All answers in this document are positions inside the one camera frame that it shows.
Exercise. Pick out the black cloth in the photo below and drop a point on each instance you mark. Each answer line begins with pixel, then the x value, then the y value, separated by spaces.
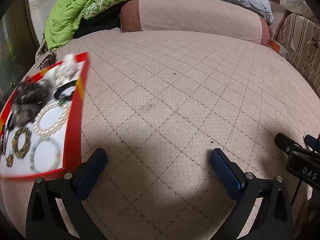
pixel 100 22

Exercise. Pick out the gold brown hair band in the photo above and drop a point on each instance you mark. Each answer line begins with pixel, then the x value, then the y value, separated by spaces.
pixel 10 160

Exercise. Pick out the red cardboard tray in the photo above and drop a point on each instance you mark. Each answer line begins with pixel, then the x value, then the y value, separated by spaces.
pixel 80 105

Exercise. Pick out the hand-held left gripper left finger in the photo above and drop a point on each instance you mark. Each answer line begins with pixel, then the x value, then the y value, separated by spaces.
pixel 91 172

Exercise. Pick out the striped beige cushion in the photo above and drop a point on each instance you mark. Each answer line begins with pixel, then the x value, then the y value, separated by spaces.
pixel 302 42

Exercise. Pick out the grey organza scrunchie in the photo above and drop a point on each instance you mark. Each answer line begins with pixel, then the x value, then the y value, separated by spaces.
pixel 27 97

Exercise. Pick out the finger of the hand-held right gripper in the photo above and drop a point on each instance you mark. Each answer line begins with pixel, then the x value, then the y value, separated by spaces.
pixel 312 142
pixel 286 142

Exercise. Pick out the pink bolster pillow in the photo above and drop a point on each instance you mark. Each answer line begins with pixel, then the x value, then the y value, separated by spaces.
pixel 187 15

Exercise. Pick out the leopard print scrunchie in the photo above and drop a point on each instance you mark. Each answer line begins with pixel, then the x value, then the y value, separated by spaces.
pixel 17 136

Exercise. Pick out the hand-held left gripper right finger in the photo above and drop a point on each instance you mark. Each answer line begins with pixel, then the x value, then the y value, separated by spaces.
pixel 225 170

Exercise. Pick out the green quilted blanket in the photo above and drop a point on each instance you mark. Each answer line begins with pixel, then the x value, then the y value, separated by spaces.
pixel 65 12

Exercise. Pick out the orange small box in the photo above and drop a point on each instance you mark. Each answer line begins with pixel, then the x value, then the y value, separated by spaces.
pixel 276 47

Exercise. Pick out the floral beige cloth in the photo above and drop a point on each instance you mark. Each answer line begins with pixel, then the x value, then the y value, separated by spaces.
pixel 47 60

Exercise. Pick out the wooden glass-panel door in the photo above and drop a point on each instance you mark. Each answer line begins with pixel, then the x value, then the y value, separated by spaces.
pixel 15 42

